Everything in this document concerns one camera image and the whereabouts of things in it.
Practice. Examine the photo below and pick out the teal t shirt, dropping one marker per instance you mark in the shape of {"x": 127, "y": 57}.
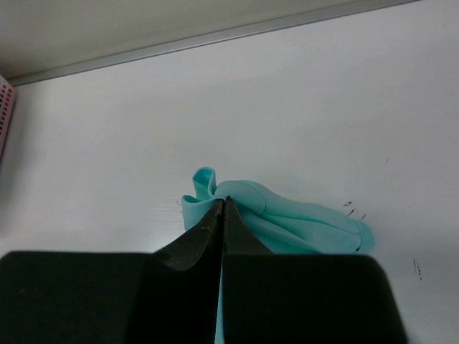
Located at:
{"x": 284, "y": 226}

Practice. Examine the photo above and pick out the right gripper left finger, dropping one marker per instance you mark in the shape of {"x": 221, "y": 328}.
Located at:
{"x": 169, "y": 296}

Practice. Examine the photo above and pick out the white plastic basket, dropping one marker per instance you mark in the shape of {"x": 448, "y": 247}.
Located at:
{"x": 7, "y": 100}

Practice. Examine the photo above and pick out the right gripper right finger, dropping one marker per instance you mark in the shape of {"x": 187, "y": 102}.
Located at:
{"x": 302, "y": 298}

